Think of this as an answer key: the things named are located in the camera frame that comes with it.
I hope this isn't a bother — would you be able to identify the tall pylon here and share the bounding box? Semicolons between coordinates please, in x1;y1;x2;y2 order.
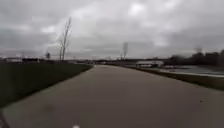
122;41;129;61

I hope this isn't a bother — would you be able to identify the grey concrete path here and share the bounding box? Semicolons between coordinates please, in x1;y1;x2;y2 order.
0;64;224;128

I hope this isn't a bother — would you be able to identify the white building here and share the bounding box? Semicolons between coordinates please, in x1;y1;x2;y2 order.
135;60;165;68
4;57;23;65

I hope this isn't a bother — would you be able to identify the tall thin bare tree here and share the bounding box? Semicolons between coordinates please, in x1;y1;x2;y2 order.
58;17;73;62

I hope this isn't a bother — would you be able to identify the dark grass field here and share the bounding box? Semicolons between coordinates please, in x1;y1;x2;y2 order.
0;62;94;109

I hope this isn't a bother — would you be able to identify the grey road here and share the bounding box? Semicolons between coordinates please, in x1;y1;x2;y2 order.
159;65;224;79

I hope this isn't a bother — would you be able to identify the grass strip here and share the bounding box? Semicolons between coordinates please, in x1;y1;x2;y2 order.
123;65;224;92

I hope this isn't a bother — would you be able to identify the row of trees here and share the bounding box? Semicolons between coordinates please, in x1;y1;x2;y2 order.
165;49;224;67

